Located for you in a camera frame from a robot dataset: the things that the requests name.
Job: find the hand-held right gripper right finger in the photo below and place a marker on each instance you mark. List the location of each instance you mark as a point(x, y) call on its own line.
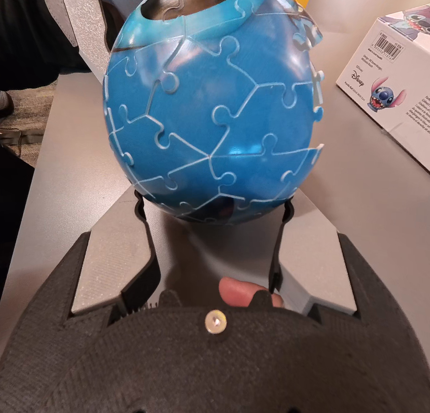
point(315, 258)

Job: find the printed puzzle box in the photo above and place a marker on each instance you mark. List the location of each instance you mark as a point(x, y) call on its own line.
point(396, 83)

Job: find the person's right hand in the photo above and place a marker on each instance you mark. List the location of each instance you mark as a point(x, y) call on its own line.
point(235, 290)

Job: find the blue puzzle ball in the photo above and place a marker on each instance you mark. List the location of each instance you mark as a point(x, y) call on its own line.
point(218, 117)

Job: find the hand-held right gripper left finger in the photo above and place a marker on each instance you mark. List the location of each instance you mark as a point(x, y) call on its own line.
point(111, 258)

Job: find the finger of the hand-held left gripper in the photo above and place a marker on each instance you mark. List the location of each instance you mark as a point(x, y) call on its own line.
point(87, 33)

